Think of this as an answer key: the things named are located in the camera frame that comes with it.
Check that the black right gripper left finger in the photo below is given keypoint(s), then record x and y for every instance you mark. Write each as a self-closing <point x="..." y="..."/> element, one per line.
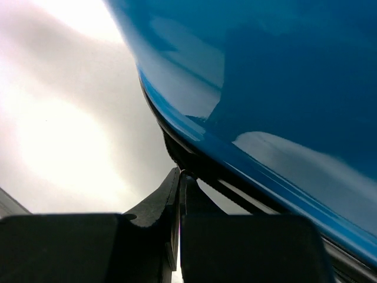
<point x="137" y="246"/>

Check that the blue kids suitcase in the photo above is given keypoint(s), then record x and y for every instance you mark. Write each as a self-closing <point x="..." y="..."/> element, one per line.
<point x="271" y="102"/>

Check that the aluminium table rail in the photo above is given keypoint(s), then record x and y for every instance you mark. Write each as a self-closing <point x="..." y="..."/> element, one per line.
<point x="9" y="206"/>

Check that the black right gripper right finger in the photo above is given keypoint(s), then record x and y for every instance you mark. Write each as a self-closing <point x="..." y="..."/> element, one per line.
<point x="217" y="247"/>

